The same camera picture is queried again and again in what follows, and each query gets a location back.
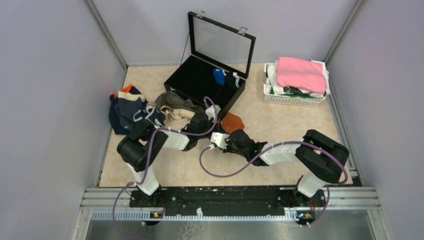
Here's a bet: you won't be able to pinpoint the orange underwear white waistband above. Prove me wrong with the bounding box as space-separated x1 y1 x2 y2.
221 112 245 134

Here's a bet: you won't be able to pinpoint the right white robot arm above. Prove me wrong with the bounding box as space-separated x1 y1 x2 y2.
210 129 350 206

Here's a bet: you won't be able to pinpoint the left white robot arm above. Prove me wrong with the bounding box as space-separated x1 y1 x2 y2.
116 113 218 207

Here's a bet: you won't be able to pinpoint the olive beige underwear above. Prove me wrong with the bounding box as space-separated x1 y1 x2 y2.
154 91 205 126

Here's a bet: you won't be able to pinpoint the blue rolled underwear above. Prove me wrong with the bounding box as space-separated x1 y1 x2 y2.
212 67 226 86

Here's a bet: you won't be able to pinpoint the black white rolled underwear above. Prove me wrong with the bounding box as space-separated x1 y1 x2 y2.
224 72 240 91

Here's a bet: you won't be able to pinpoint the white plastic basket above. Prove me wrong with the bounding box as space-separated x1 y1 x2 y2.
263 63 328 107

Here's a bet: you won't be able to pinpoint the white clothes in basket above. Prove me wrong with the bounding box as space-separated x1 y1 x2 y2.
267 60 331 98

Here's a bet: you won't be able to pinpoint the black box glass lid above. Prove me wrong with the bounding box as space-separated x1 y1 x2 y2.
164 11 256 119

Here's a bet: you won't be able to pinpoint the navy blue clothes pile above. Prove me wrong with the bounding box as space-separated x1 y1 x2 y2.
108 84 165 135

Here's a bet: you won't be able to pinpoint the pink folded cloth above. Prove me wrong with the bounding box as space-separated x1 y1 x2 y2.
275 57 328 95

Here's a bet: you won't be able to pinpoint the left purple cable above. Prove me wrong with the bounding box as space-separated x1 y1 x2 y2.
111 96 220 239

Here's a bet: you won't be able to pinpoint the purple cable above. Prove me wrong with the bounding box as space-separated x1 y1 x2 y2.
198 140 349 229
111 96 220 239

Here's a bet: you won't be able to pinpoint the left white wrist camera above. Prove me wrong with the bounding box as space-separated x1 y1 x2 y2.
205 105 221 121

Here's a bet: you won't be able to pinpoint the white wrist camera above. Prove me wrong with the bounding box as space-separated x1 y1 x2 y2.
210 132 230 150
205 105 221 121

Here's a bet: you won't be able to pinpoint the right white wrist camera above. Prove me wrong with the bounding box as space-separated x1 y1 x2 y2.
210 132 230 150

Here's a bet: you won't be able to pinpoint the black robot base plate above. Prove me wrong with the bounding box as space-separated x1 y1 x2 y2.
129 185 326 217

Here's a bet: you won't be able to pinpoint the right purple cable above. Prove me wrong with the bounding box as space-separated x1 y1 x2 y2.
198 140 349 229

